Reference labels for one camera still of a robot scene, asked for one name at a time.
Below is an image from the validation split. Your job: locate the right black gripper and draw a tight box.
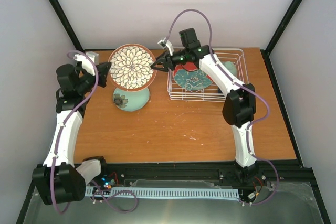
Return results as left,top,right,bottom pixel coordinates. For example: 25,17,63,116
150,49,188,73

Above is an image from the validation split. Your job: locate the wooden ribbed plate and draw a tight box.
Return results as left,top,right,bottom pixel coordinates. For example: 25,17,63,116
108,44,157,91

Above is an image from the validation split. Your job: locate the red floral plate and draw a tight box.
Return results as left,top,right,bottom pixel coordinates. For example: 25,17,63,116
173,62,213,91

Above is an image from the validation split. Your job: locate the striped large bowl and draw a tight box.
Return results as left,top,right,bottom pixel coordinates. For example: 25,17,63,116
112,88,150,112

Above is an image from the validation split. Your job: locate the green floral small bowl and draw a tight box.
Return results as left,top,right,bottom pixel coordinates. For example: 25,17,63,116
223,61,238,78

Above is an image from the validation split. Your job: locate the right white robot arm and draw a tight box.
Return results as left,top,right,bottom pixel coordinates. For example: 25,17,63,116
151,28,257,183

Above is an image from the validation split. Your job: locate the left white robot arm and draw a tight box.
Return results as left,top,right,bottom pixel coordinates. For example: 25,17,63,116
32,62,111,205

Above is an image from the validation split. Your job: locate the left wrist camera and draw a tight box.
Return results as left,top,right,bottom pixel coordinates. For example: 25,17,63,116
75,51,100,76

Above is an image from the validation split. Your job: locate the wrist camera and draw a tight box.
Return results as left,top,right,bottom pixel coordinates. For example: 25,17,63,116
158,38,174,56
75,51,100,76

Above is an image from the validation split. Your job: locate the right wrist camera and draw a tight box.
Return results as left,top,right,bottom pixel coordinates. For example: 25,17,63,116
158,38,174,56

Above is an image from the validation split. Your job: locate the white wire dish rack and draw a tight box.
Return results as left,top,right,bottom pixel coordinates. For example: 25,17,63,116
167,48,249,102

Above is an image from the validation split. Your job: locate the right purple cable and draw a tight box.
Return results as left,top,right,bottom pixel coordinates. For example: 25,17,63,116
164,8,279,207

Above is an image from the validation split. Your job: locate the left black frame post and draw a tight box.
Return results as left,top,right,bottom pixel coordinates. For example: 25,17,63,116
48,0,83,51

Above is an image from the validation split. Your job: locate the black frame post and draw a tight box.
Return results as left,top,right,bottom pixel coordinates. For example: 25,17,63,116
48,0,83,51
265,0,303,57

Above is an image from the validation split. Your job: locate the light blue cable duct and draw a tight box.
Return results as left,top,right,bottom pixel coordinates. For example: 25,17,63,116
84,185,240,200

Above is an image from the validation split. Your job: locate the right black frame post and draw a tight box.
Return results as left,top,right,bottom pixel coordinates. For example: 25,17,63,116
265,0,303,57

